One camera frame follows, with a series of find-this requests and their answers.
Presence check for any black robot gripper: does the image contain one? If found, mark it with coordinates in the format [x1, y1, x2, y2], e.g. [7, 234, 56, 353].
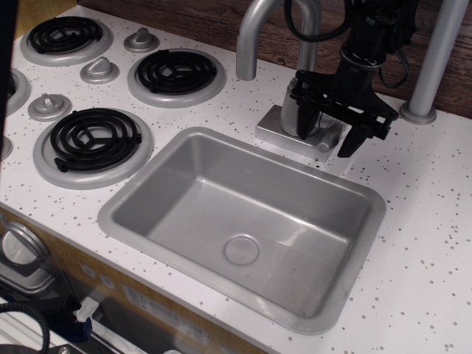
[294, 49, 399, 158]

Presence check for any silver faucet lever handle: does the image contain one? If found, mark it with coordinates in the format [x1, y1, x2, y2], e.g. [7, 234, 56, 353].
[316, 123, 343, 153]

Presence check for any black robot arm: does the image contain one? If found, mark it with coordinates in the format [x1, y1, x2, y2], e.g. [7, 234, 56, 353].
[284, 1, 418, 158]

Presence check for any grey vertical support pole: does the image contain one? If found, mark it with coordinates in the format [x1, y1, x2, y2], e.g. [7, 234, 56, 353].
[400, 0, 469, 125]

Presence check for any silver toy faucet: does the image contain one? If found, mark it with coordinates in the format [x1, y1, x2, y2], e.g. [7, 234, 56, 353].
[236, 0, 347, 162]

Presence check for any grey plastic sink basin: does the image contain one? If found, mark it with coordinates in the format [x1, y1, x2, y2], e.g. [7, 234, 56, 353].
[97, 127, 386, 335]

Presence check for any back right stove burner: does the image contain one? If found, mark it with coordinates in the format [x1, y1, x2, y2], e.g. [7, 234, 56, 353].
[127, 49, 226, 108]

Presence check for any silver stove knob top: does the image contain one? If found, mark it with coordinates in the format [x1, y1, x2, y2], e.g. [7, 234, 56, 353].
[123, 27, 159, 53]

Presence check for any silver stove knob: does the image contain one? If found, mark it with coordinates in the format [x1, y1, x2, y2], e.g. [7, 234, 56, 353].
[80, 57, 119, 85]
[123, 27, 159, 53]
[28, 94, 72, 122]

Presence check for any silver stove knob middle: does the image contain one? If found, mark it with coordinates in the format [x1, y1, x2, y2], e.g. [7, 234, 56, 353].
[80, 57, 119, 85]

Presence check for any front right stove burner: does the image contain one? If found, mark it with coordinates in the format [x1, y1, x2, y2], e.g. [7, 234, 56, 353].
[33, 108, 153, 190]

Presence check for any back left stove burner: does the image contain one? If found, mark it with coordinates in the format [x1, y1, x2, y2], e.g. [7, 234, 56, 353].
[20, 16, 113, 67]

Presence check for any silver stove knob lower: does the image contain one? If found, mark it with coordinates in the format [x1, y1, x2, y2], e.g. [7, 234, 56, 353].
[28, 94, 72, 122]

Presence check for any left edge stove burner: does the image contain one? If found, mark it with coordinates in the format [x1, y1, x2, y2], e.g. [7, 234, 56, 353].
[6, 68, 30, 117]

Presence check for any silver stove knob left edge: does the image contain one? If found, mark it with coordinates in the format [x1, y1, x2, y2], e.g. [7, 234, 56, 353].
[1, 136, 13, 161]

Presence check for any blue clamp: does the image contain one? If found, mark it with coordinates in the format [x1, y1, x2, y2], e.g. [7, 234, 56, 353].
[68, 318, 93, 343]

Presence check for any silver oven dial knob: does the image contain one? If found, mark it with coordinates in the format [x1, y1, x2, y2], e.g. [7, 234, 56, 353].
[1, 221, 49, 276]

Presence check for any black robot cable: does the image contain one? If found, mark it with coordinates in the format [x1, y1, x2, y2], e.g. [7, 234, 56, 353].
[282, 0, 355, 42]

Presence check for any black cable lower left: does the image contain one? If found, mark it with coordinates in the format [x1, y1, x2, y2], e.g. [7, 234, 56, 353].
[0, 300, 56, 350]

